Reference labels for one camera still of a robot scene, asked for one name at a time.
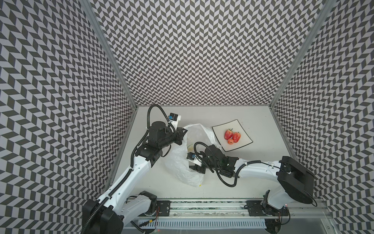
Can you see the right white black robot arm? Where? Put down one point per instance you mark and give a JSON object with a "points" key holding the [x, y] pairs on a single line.
{"points": [[296, 183]]}

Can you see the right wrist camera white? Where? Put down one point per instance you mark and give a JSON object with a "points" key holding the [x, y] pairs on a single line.
{"points": [[191, 156]]}

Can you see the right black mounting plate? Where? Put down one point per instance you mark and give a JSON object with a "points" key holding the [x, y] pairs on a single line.
{"points": [[256, 208]]}

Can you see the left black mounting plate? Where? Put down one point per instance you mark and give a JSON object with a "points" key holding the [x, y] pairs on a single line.
{"points": [[163, 208]]}

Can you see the white vented strip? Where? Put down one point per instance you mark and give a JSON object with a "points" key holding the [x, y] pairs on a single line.
{"points": [[204, 224]]}

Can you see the dark red fake fruit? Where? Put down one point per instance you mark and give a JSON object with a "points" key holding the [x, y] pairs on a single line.
{"points": [[236, 137]]}

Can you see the black mounting plate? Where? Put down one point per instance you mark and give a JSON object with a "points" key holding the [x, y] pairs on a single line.
{"points": [[256, 208], [163, 208]]}

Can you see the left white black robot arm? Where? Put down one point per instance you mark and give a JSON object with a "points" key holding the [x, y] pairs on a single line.
{"points": [[112, 211]]}

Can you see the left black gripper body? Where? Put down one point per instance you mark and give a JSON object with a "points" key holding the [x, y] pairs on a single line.
{"points": [[170, 138]]}

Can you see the red fake strawberry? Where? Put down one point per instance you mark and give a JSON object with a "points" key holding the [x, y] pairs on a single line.
{"points": [[228, 134]]}

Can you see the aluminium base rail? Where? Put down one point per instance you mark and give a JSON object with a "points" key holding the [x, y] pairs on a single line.
{"points": [[234, 208]]}

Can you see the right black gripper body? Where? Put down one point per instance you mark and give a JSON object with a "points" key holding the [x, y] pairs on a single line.
{"points": [[203, 161]]}

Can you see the white square plate black rim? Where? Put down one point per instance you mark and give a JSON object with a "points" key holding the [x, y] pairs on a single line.
{"points": [[219, 131]]}

